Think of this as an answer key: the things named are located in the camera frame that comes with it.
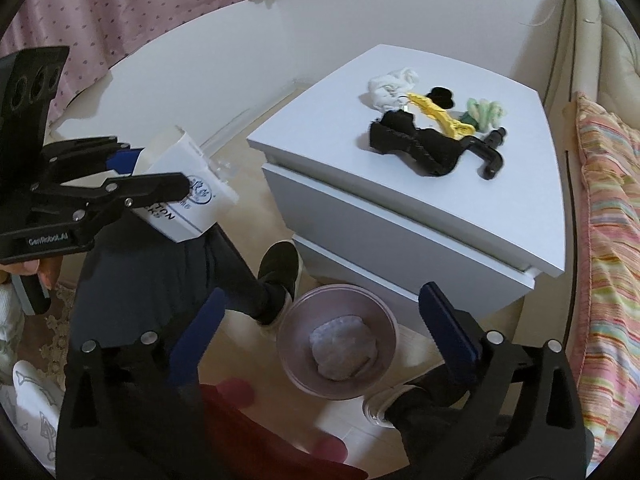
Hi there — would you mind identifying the green fluffy scrunchie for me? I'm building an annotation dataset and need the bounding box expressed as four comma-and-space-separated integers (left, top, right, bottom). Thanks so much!
466, 99, 506, 133

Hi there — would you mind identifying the white bedside table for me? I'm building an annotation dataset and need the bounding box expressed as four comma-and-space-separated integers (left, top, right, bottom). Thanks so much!
248, 44, 565, 333

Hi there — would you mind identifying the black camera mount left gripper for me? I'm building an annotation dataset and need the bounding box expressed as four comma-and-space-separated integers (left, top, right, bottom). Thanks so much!
1, 46, 70, 177

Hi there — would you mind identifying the black Y-shaped plastic pipe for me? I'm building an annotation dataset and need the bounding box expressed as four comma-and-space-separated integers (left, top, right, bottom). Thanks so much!
460, 127, 506, 180

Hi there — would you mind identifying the person's left hand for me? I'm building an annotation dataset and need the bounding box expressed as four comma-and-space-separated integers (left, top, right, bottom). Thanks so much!
1, 257, 63, 289

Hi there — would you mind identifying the white sock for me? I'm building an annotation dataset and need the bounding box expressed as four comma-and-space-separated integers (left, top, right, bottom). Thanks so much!
368, 67, 420, 113

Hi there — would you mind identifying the black left shoe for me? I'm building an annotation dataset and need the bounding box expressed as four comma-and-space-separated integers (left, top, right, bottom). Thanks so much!
258, 240, 303, 330

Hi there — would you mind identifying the black shoe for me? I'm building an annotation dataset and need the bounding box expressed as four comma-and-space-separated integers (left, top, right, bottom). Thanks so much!
258, 240, 303, 330
362, 384, 465, 430

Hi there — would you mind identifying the pink striped quilt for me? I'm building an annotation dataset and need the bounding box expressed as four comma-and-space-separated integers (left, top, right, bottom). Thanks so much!
570, 93, 639, 470

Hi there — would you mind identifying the black hair scrunchie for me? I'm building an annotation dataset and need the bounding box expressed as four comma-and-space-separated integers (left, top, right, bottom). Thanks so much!
426, 87, 454, 110

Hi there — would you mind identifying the teal binder clip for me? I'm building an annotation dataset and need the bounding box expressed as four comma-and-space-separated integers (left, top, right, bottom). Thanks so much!
459, 112, 478, 128

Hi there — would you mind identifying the yellow plastic hair clip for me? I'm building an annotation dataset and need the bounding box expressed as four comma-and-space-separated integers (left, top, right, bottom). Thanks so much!
407, 92, 475, 140

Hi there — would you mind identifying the white charger cable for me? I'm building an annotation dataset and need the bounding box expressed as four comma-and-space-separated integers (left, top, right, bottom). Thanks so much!
519, 4, 559, 28

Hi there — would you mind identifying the black right shoe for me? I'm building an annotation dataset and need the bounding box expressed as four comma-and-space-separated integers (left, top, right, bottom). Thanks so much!
362, 384, 465, 430

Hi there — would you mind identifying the beige padded headboard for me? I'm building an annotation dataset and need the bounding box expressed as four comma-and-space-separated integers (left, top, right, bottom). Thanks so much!
541, 0, 640, 126

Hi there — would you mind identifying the pink dotted curtain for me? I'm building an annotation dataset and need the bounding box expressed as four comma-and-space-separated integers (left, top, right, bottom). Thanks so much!
1, 0, 245, 122

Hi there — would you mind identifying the white cotton swab carton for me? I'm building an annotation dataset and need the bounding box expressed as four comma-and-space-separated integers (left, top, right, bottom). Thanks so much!
130, 126, 239, 245

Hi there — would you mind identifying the black cloth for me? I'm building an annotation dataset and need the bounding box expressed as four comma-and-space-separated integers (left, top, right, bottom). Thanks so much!
369, 110, 464, 177

